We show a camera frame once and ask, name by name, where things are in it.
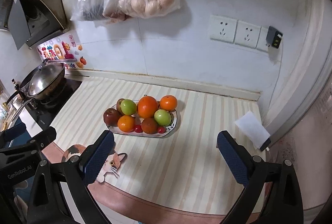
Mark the large orange with stem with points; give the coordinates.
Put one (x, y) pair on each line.
(147, 106)

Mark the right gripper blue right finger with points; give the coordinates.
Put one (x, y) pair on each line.
(236, 157)

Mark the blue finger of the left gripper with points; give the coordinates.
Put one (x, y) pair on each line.
(12, 133)
(38, 142)

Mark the black induction cooktop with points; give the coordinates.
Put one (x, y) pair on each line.
(44, 111)

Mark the yellowish red apple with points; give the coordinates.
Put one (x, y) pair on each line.
(118, 106)

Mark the white paper on phone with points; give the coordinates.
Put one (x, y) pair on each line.
(253, 129)

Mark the floral oval ceramic plate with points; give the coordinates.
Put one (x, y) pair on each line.
(138, 121)

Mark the white wall socket middle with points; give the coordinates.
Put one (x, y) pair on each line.
(247, 34)

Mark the dark red apple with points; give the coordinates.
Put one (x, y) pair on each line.
(111, 117)

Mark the black charger plug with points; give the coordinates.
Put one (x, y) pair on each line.
(274, 37)

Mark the black range hood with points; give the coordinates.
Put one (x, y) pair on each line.
(33, 22)

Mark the cherry tomato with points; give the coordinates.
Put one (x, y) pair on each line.
(138, 129)
(161, 129)

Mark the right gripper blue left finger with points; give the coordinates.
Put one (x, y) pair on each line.
(92, 159)

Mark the steel wok with lid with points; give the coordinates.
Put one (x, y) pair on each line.
(37, 85)

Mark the green apple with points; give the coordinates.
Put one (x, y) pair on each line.
(163, 117)
(128, 107)

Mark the colourful wall sticker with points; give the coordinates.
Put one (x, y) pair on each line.
(64, 49)

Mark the green apple front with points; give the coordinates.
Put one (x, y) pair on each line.
(128, 107)

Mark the small dark orange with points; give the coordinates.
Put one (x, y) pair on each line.
(149, 126)

